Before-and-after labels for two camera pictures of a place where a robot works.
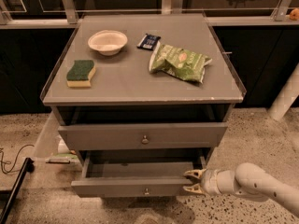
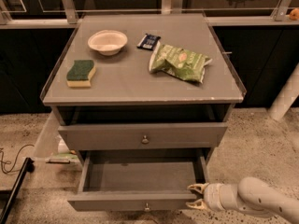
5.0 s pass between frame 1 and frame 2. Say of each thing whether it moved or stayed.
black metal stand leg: stayed
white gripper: moved
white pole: stayed
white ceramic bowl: stayed
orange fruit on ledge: stayed
